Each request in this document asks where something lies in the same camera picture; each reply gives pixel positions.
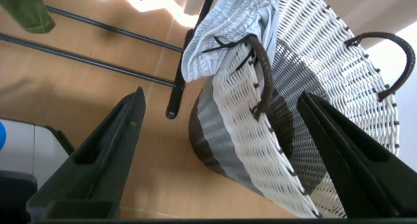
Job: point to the white laundry basket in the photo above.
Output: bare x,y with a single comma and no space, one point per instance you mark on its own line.
241,136

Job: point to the pale grey shorts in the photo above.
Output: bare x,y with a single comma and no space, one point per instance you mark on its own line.
221,28

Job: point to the black clothes rack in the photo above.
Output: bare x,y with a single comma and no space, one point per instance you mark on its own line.
97,59

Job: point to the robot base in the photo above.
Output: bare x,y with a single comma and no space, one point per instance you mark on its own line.
19,146

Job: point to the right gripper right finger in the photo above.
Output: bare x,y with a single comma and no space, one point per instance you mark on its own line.
358,165

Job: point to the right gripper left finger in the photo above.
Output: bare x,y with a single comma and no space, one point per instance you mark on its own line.
94,172

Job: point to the green long-sleeved shirt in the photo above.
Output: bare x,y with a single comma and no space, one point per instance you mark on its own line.
26,9

